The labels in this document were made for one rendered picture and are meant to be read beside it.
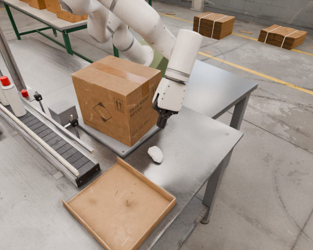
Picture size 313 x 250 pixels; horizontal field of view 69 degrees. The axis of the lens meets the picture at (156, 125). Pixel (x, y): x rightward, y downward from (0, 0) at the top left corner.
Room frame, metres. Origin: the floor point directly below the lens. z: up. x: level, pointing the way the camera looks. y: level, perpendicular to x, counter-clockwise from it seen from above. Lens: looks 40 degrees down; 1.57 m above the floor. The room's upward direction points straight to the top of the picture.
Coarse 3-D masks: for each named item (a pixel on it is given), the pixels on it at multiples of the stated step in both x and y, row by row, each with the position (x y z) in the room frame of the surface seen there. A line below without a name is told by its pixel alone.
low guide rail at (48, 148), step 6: (0, 108) 0.92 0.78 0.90; (12, 114) 0.85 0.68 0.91; (18, 120) 0.81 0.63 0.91; (24, 126) 0.76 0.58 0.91; (30, 132) 0.72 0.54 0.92; (36, 138) 0.69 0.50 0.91; (42, 144) 0.66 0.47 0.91; (48, 150) 0.63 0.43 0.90; (54, 150) 0.62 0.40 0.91; (60, 156) 0.59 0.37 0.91; (66, 162) 0.56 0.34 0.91; (72, 168) 0.53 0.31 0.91; (78, 174) 0.51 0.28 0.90
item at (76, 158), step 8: (24, 120) 0.85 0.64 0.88; (32, 120) 0.85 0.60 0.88; (32, 128) 0.79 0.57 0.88; (40, 128) 0.79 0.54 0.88; (48, 128) 0.79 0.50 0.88; (40, 136) 0.73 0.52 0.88; (48, 136) 0.73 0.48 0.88; (56, 136) 0.73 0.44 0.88; (40, 144) 0.69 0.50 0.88; (48, 144) 0.68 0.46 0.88; (56, 144) 0.68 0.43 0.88; (64, 144) 0.68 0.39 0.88; (64, 152) 0.64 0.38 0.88; (72, 152) 0.64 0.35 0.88; (80, 152) 0.64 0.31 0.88; (72, 160) 0.60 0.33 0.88; (80, 160) 0.60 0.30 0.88; (88, 160) 0.60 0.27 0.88; (80, 168) 0.56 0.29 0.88; (88, 168) 0.56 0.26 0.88; (80, 176) 0.52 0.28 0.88
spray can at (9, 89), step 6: (0, 78) 0.89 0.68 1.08; (6, 78) 0.89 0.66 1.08; (6, 84) 0.88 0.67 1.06; (12, 84) 0.91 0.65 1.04; (6, 90) 0.87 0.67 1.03; (12, 90) 0.89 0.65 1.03; (6, 96) 0.87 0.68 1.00; (12, 96) 0.88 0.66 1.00; (18, 96) 0.90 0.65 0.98; (12, 102) 0.87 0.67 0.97; (18, 102) 0.89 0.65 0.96; (12, 108) 0.87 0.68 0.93; (18, 108) 0.88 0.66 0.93; (24, 108) 0.91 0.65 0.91; (18, 114) 0.87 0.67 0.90; (24, 114) 0.89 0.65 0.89
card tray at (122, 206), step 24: (120, 168) 0.59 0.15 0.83; (96, 192) 0.48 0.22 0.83; (120, 192) 0.48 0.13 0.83; (144, 192) 0.48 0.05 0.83; (168, 192) 0.46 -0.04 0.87; (96, 216) 0.39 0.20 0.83; (120, 216) 0.39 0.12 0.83; (144, 216) 0.39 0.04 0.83; (120, 240) 0.31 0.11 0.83; (144, 240) 0.31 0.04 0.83
